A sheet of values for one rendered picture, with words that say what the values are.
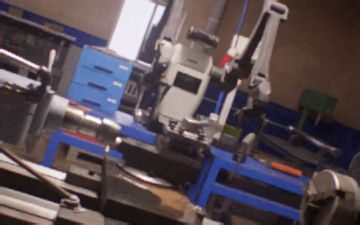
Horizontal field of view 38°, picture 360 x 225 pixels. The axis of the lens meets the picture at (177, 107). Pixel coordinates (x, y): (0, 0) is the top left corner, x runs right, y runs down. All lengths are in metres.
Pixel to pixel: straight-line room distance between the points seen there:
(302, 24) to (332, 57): 0.82
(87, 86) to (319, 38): 6.45
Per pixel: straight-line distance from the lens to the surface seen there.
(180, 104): 2.69
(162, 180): 1.97
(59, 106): 1.68
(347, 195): 1.88
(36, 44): 5.85
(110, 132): 1.70
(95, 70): 3.63
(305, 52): 9.45
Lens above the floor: 1.40
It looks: 5 degrees down
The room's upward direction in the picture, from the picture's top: 21 degrees clockwise
